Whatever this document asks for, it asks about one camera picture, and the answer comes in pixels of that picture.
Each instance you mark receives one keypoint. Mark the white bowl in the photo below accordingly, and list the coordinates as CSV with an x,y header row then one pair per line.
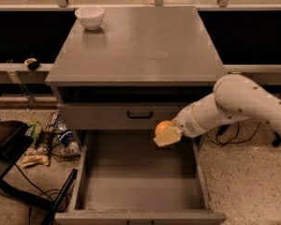
x,y
90,17

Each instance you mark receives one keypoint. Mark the black chair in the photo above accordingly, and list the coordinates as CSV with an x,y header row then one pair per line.
x,y
13,142

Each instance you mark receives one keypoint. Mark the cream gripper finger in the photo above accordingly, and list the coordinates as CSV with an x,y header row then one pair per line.
x,y
169,136

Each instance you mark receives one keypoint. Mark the orange fruit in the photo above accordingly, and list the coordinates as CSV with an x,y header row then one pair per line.
x,y
162,126

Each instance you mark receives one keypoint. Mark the black stand leg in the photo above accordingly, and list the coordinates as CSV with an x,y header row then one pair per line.
x,y
61,195

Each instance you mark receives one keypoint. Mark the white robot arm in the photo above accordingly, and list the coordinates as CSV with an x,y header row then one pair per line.
x,y
234,99

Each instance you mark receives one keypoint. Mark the green snack bag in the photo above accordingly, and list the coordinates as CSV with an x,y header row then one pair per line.
x,y
33,131

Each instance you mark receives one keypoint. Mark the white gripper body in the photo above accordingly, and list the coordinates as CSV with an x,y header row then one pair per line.
x,y
185,121

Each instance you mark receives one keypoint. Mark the snack bag on floor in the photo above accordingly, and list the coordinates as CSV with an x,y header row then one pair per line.
x,y
35,156

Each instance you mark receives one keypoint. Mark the open grey middle drawer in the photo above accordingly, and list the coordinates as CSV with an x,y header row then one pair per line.
x,y
125,179

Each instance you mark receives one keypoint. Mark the closed grey upper drawer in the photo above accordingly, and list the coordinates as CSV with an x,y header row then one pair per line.
x,y
114,116

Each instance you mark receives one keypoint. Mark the black yellow tape measure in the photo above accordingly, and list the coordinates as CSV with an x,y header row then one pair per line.
x,y
32,63

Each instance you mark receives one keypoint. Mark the grey drawer cabinet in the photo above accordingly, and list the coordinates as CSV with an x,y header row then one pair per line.
x,y
139,55

